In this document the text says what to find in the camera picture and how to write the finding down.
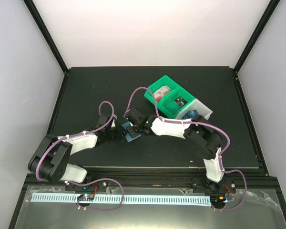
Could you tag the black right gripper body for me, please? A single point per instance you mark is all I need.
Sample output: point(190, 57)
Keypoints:
point(134, 133)

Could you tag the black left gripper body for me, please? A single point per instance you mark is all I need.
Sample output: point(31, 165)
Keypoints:
point(113, 136)

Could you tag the blue leather card holder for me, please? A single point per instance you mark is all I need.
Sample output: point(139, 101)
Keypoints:
point(130, 133)

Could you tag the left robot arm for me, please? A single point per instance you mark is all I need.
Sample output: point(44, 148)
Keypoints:
point(51, 158)

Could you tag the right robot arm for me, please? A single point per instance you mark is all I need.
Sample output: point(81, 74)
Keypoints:
point(205, 140)

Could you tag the red white card stack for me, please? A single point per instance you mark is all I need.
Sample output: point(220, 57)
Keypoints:
point(161, 92)

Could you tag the black card in bin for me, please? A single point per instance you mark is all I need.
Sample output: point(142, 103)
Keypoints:
point(180, 101)

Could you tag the blue card stack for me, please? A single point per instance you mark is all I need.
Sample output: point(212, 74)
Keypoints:
point(190, 114)

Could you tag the green plastic bin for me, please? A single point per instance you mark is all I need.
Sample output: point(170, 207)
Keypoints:
point(167, 105)

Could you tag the white plastic bin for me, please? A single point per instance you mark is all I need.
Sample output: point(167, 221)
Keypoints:
point(197, 105)

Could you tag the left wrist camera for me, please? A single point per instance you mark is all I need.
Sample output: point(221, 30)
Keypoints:
point(114, 121)

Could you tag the black aluminium frame rail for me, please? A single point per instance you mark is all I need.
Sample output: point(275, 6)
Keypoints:
point(192, 178)

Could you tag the white slotted cable duct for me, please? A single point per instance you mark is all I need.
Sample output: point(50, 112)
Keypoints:
point(124, 199)

